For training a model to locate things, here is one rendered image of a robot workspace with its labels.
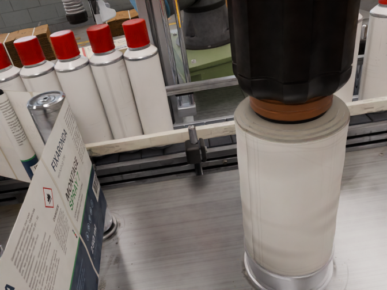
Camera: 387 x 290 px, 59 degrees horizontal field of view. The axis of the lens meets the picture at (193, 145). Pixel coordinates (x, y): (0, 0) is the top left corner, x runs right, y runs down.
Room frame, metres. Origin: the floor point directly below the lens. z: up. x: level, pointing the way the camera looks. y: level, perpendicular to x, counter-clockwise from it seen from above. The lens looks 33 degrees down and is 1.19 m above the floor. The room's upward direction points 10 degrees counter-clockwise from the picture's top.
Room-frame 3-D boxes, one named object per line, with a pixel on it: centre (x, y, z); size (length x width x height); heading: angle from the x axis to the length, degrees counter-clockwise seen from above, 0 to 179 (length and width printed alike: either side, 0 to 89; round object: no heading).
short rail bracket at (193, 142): (0.42, 0.00, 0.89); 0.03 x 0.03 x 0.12; 89
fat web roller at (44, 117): (0.32, 0.14, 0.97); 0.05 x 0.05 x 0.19
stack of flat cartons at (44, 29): (4.37, 1.84, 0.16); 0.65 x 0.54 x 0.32; 103
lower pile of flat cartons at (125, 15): (5.05, 0.73, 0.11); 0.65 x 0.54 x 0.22; 96
